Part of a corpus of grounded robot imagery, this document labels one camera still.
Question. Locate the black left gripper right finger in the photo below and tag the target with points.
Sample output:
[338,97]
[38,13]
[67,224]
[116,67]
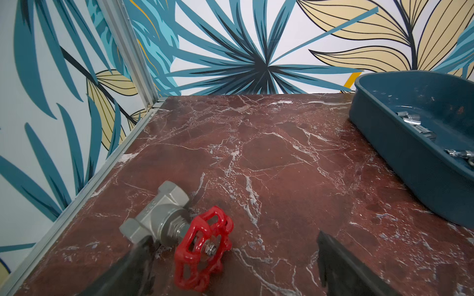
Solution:
[343,274]

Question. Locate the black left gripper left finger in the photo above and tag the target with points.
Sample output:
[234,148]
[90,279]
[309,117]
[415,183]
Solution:
[132,275]

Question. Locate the teal plastic storage box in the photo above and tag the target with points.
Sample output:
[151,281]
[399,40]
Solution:
[445,103]

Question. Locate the grey valve with red handwheel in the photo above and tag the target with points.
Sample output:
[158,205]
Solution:
[199,242]

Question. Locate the aluminium left corner post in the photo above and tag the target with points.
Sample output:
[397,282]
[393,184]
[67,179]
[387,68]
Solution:
[116,16]

